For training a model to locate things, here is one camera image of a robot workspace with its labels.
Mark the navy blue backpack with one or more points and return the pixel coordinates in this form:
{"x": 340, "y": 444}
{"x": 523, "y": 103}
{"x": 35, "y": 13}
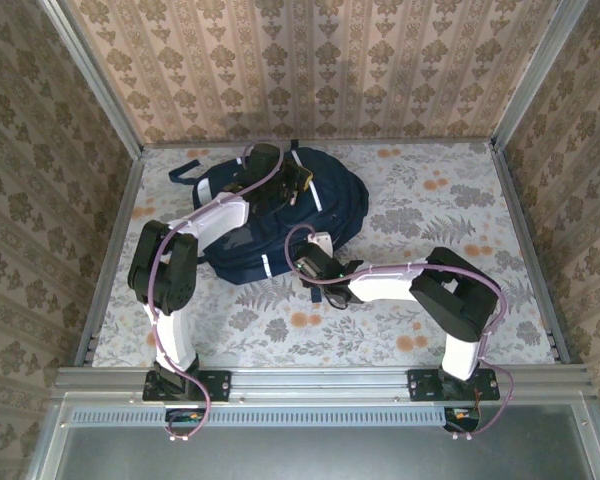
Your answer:
{"x": 330, "y": 200}

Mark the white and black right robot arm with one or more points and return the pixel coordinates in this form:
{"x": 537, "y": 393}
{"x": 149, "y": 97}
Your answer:
{"x": 380, "y": 285}

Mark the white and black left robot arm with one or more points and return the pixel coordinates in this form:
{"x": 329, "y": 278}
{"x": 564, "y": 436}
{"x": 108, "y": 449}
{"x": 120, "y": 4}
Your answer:
{"x": 220, "y": 215}

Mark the grey metal sheet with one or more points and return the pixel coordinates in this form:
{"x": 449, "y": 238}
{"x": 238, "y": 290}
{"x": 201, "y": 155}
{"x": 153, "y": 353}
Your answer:
{"x": 320, "y": 455}

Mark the black connector board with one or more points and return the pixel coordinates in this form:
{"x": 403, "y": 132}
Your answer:
{"x": 462, "y": 417}
{"x": 185, "y": 417}

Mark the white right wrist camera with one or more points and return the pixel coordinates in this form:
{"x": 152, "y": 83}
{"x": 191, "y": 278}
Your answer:
{"x": 323, "y": 242}

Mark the aluminium mounting rail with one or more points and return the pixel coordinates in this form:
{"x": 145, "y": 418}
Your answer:
{"x": 320, "y": 382}

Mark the aluminium back rail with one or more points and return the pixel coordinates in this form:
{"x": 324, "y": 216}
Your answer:
{"x": 430, "y": 141}

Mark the aluminium side rail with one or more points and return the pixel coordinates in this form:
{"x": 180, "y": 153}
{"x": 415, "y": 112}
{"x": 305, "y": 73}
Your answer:
{"x": 519, "y": 215}
{"x": 123, "y": 210}

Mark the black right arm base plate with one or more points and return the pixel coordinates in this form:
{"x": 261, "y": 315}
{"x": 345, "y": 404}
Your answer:
{"x": 422, "y": 385}

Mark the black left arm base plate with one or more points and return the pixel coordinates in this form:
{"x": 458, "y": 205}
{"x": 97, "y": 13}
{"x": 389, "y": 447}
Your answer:
{"x": 217, "y": 385}

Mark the aluminium corner post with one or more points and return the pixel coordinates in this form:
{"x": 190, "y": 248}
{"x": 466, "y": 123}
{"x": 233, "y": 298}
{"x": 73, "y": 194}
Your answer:
{"x": 535, "y": 80}
{"x": 95, "y": 80}

